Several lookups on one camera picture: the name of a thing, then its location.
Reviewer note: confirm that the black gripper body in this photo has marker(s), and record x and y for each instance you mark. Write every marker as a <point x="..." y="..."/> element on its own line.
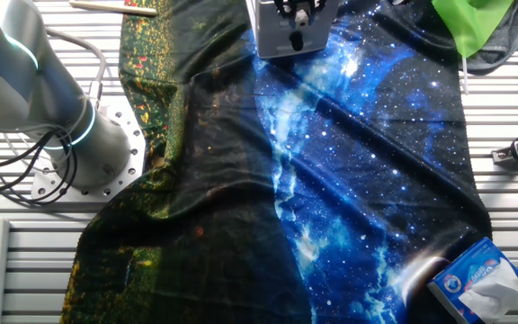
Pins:
<point x="301" y="2"/>

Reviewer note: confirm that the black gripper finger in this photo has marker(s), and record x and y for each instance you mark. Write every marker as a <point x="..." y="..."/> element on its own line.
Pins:
<point x="286" y="11"/>
<point x="317" y="9"/>

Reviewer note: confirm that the white plastic drawer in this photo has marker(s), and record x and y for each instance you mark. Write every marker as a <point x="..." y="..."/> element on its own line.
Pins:
<point x="268" y="15"/>

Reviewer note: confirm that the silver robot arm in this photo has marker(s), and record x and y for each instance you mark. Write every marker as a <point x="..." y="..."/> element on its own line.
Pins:
<point x="11" y="76"/>

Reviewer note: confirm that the white plastic drawer cabinet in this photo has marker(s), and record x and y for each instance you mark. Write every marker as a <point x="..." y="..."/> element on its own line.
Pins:
<point x="317" y="45"/>

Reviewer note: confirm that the green cloth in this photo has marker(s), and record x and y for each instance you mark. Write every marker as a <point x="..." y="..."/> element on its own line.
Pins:
<point x="470" y="22"/>

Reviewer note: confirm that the thin white stick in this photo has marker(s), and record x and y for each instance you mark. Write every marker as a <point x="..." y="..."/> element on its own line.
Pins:
<point x="465" y="76"/>

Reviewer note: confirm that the wooden stick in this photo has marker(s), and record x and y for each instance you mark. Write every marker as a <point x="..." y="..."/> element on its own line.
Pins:
<point x="119" y="8"/>

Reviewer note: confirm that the galaxy and meadow print cloth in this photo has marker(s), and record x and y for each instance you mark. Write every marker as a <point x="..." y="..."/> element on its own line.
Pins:
<point x="241" y="180"/>

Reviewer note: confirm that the grey cloth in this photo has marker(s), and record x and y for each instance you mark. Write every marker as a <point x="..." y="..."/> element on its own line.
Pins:
<point x="506" y="45"/>

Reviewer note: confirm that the blue tissue pack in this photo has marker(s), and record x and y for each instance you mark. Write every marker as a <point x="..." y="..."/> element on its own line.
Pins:
<point x="457" y="279"/>

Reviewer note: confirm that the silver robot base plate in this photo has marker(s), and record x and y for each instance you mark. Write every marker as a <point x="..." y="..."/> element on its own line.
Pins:
<point x="124" y="135"/>

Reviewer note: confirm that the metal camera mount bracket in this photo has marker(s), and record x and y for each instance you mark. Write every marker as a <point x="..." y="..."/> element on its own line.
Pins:
<point x="504" y="159"/>

